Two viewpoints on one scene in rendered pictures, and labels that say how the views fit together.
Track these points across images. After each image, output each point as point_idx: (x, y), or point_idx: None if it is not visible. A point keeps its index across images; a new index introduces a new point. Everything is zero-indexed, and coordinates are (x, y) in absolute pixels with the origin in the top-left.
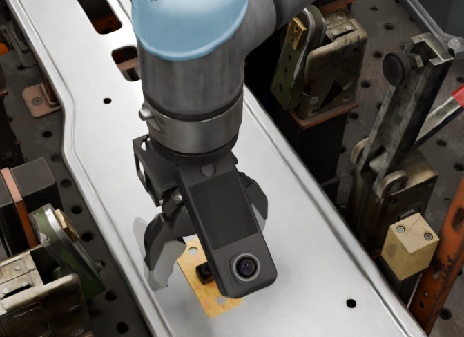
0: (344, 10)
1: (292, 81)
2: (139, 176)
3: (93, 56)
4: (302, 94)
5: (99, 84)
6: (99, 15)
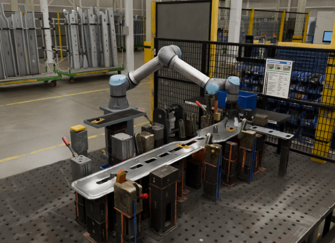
0: None
1: (196, 125)
2: (232, 117)
3: (202, 141)
4: None
5: None
6: None
